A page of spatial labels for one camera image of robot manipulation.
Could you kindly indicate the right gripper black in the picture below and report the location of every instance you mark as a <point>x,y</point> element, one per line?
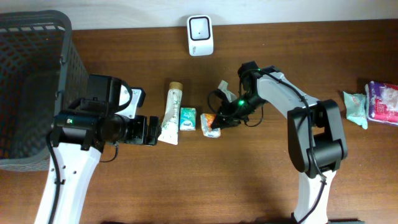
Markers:
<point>229,116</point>

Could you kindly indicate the pink purple pad pack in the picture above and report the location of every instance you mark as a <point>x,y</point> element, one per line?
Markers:
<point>381,102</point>

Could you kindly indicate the orange tissue pack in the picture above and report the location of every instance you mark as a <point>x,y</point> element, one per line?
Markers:
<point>206,122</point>

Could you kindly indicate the teal tissue pack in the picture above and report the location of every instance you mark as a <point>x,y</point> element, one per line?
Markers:
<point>187,119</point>

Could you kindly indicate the teal snack pouch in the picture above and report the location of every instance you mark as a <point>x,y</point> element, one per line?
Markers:
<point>355,108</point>

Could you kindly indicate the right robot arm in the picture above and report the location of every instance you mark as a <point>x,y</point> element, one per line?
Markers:
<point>316,138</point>

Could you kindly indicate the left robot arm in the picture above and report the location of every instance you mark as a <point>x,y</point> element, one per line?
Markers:
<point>105,115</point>

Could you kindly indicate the white tube wooden cap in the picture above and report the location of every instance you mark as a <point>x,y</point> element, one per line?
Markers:
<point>170,123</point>

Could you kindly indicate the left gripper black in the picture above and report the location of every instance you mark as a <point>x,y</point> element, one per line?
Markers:
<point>140,135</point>

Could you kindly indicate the white barcode scanner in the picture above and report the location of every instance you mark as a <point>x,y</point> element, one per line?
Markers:
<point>200,35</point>

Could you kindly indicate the grey plastic mesh basket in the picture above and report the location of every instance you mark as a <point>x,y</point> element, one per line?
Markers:
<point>41,74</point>

